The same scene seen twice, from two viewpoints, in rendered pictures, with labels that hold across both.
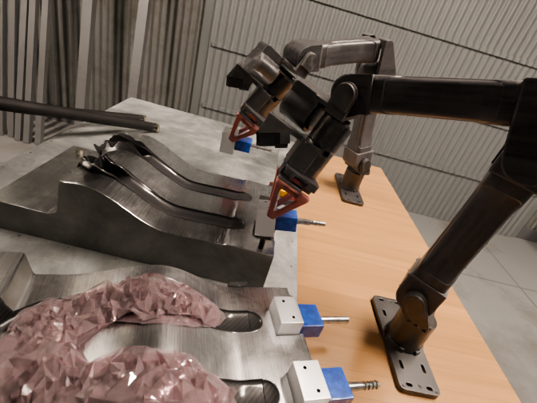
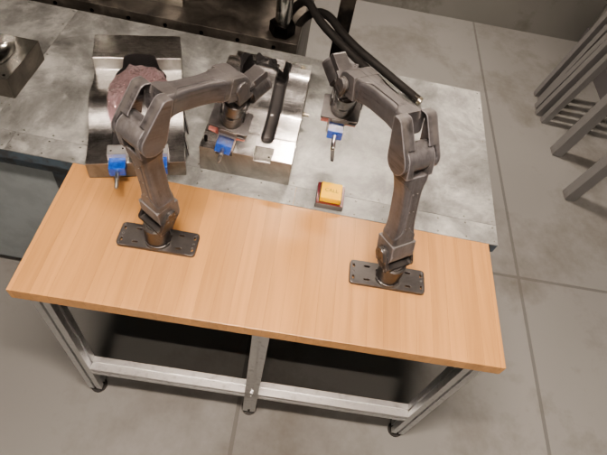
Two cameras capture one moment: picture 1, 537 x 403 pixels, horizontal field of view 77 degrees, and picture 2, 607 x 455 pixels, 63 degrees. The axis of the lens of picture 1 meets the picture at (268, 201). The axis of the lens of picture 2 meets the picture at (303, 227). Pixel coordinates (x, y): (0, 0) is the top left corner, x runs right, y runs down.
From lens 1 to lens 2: 1.42 m
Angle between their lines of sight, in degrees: 68
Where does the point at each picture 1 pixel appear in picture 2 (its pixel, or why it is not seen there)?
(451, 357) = (144, 273)
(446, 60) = not seen: outside the picture
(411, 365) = (137, 234)
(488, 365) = (134, 299)
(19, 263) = (174, 59)
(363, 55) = (387, 118)
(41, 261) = not seen: hidden behind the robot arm
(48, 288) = (173, 75)
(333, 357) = not seen: hidden behind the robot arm
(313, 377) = (117, 150)
